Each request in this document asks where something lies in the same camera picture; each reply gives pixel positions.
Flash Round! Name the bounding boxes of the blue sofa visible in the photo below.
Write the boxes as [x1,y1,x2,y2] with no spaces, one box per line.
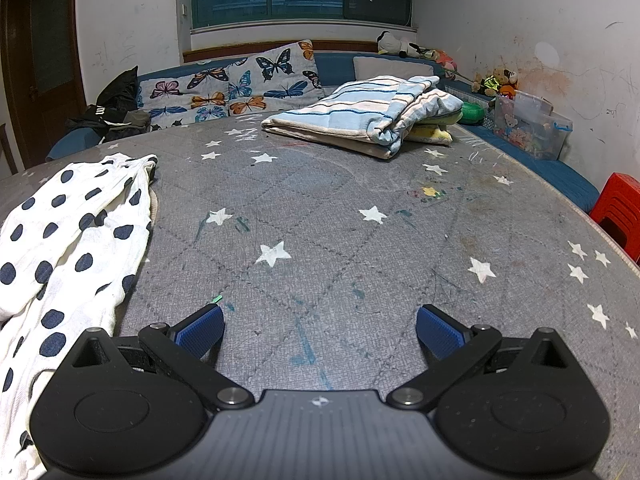
[45,50,601,211]

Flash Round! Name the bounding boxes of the grey star-print table cover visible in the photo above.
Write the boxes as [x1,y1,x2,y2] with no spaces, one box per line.
[0,110,640,480]

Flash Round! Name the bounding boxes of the black jacket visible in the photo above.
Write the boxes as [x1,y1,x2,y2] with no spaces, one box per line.
[65,65,151,143]

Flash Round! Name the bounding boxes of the brown teddy bear plush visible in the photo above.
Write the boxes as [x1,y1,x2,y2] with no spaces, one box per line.
[492,67,520,97]

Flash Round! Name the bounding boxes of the folded white blanket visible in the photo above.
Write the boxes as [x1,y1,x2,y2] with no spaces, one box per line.
[261,75,465,161]

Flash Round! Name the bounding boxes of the brown wooden door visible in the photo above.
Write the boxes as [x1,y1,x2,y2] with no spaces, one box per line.
[0,0,88,171]

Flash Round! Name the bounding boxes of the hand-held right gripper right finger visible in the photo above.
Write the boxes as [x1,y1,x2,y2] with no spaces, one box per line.
[387,304,576,411]

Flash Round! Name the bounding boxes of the black and white plush toy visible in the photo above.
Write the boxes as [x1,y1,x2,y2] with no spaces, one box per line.
[376,31,421,58]

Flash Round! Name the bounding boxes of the pink plush toy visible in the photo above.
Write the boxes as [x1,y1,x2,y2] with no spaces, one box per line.
[430,49,460,78]

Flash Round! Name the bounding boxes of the red plastic stool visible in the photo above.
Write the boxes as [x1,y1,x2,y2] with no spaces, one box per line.
[589,172,640,266]

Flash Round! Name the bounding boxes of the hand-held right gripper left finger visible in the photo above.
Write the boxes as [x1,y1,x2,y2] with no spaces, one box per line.
[65,305,256,413]

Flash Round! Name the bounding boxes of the clear plastic storage box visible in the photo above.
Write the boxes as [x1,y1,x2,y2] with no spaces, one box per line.
[492,89,573,162]

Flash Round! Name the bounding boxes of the white navy polka dot garment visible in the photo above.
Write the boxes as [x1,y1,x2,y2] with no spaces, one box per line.
[0,154,161,480]

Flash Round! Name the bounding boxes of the folded yellow cloth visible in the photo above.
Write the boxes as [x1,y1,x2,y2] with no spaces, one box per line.
[405,112,463,147]

